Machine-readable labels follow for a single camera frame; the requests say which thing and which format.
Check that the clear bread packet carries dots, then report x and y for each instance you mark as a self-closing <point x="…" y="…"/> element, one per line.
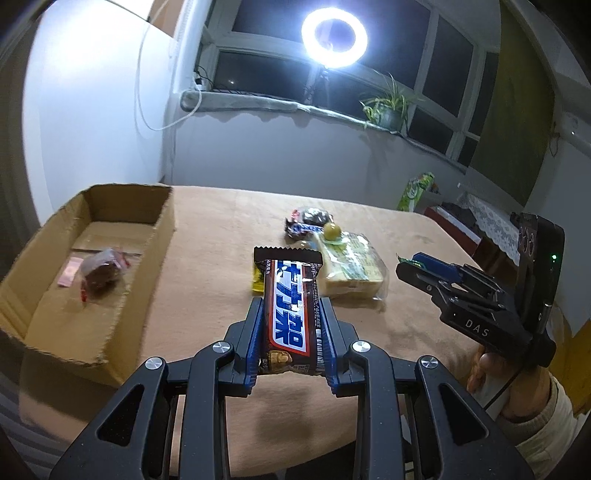
<point x="355" y="267"/>

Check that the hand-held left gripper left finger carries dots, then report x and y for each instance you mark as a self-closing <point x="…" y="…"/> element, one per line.
<point x="251" y="344"/>

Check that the dark snack packet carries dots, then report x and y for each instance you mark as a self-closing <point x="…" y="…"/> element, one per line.
<point x="307" y="219"/>

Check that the window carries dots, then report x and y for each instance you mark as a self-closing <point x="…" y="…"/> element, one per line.
<point x="258" y="74"/>

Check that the brown chocolate bar blue label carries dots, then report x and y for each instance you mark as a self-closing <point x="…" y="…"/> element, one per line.
<point x="291" y="314"/>

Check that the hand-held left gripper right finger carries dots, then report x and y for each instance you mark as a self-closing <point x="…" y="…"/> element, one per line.
<point x="330" y="353"/>

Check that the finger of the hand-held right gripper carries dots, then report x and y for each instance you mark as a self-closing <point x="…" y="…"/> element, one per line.
<point x="438" y="264"/>
<point x="420" y="279"/>

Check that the white pleated curtain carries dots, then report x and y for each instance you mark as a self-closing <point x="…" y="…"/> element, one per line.
<point x="23" y="415"/>

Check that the white lace cloth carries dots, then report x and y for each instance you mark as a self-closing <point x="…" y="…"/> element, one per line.
<point x="498" y="226"/>

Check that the potted spider plant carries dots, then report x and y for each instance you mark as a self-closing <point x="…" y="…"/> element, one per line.
<point x="390" y="115"/>

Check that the cardboard box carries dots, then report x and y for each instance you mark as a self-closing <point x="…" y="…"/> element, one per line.
<point x="138" y="295"/>

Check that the light green round candy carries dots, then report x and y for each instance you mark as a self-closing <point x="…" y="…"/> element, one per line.
<point x="332" y="231"/>

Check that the green candy packet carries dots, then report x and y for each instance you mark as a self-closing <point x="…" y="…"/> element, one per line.
<point x="408" y="261"/>

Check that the tan table cloth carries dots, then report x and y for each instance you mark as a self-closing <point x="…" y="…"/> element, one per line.
<point x="207" y="258"/>

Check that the grey draft roll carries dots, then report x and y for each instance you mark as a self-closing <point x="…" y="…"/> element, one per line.
<point x="231" y="100"/>

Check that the yellow snack packet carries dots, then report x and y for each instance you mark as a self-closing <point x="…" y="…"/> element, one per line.
<point x="256" y="281"/>

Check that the person's right hand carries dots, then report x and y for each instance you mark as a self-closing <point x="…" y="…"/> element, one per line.
<point x="482" y="374"/>

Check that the green carton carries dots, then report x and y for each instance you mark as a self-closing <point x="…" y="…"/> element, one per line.
<point x="413" y="191"/>

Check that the dark green curtain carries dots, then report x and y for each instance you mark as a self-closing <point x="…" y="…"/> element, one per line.
<point x="512" y="115"/>

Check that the red brown snack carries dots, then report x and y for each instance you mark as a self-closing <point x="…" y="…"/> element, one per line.
<point x="101" y="272"/>

